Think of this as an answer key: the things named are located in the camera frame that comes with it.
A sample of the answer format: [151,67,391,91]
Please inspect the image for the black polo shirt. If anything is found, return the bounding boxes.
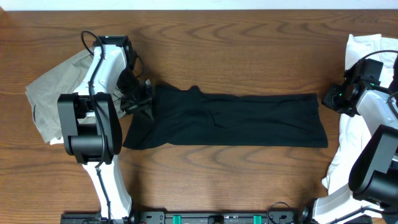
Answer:
[123,84,328,150]

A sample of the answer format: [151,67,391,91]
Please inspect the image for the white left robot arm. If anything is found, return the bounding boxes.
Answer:
[57,35,154,223]

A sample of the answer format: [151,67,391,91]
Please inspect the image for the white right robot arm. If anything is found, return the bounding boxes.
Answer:
[305,83,397,223]

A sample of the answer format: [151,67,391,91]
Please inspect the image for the white garment pile right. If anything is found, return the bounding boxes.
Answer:
[322,34,397,195]

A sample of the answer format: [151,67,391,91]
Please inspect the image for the dark garment at right edge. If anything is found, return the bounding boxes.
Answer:
[389,57,398,94]

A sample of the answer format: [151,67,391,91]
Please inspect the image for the folded white garment under khaki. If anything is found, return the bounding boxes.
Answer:
[50,136,64,145]

